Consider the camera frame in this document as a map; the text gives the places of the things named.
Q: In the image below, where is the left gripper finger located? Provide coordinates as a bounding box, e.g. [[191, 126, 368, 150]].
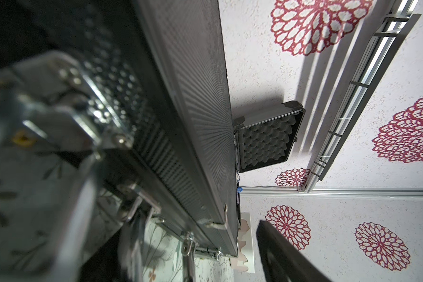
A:
[[256, 220, 330, 282]]

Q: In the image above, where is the black textured poker case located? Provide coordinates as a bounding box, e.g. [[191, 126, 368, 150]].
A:
[[0, 0, 240, 282]]

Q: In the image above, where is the white tissue box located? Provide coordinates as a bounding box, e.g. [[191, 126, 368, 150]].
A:
[[230, 212, 255, 273]]

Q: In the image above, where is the floral table mat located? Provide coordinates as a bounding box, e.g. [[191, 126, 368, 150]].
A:
[[0, 146, 234, 282]]

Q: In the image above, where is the grey wall shelf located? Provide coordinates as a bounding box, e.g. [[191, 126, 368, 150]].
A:
[[302, 1, 421, 193]]

